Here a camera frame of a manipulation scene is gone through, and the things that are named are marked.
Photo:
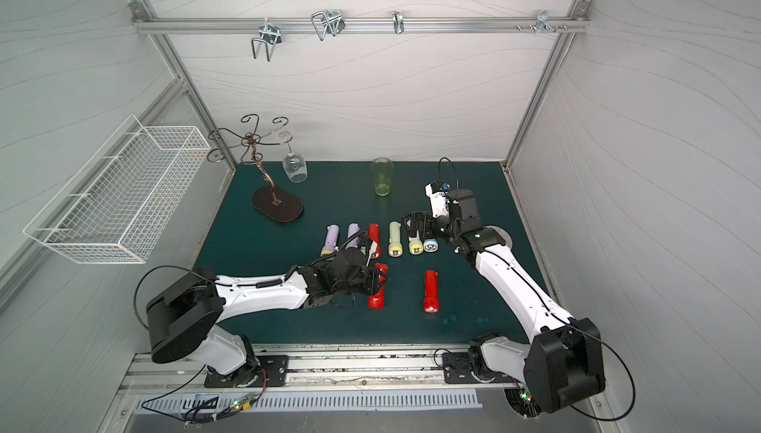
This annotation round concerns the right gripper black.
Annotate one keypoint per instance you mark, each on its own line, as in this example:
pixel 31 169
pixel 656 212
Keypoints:
pixel 426 225

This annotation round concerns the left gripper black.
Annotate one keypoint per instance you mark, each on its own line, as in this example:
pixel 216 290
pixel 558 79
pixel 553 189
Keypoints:
pixel 369 278

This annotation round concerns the blue flashlight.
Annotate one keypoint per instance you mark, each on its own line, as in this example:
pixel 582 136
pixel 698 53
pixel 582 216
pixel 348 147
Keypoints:
pixel 430 245

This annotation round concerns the red flashlight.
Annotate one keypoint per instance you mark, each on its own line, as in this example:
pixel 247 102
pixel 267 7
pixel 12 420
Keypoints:
pixel 374 236
pixel 376 301
pixel 431 303

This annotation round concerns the purple flashlight row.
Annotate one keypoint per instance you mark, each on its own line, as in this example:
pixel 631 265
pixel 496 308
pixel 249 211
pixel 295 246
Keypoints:
pixel 331 239
pixel 353 235

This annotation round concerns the pale green flashlight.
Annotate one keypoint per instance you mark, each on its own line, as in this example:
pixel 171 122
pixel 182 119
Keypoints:
pixel 415 245
pixel 395 248

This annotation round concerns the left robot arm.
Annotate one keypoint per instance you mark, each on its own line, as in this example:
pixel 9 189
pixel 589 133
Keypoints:
pixel 184 319

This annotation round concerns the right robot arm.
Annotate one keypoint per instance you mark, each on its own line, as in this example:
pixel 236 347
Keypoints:
pixel 561 363

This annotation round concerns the pink striped bowl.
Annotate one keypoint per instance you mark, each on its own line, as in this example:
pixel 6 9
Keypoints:
pixel 507 240

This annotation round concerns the green glass tumbler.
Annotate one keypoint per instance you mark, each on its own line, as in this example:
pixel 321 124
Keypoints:
pixel 382 172

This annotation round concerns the metal wine glass rack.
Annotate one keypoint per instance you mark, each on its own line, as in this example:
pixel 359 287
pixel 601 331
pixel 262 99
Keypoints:
pixel 272 200

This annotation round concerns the clear wine glass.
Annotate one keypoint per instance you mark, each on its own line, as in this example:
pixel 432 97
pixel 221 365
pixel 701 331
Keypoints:
pixel 294 164

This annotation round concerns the white vent strip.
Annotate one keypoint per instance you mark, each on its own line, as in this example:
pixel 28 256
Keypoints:
pixel 307 401

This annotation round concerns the small metal clip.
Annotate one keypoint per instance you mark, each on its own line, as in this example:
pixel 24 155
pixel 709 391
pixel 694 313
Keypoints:
pixel 398 22

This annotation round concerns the metal clip right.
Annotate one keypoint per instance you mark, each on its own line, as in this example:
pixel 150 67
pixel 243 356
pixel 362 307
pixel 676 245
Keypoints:
pixel 541 25

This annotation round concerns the metal hook clip centre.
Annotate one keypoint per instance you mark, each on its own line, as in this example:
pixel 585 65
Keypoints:
pixel 328 22

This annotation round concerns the metal hook clip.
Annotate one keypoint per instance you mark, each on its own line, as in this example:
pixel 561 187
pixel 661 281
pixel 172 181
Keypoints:
pixel 266 42
pixel 328 22

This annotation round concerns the metal hook clip left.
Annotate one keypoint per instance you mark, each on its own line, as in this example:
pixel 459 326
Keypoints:
pixel 266 42

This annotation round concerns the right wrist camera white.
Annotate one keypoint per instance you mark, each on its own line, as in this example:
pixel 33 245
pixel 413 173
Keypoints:
pixel 437 194

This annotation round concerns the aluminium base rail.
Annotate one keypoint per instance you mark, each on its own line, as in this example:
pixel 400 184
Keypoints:
pixel 329 367

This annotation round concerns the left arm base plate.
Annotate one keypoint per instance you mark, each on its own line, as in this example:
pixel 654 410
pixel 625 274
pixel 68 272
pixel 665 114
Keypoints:
pixel 269 370

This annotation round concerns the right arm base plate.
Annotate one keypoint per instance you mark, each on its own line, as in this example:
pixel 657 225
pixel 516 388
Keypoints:
pixel 458 369

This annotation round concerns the aluminium top rail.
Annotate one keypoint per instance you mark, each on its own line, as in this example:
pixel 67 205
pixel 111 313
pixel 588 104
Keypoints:
pixel 354 25

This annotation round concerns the white wire basket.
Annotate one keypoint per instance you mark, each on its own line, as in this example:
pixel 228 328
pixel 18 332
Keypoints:
pixel 115 208

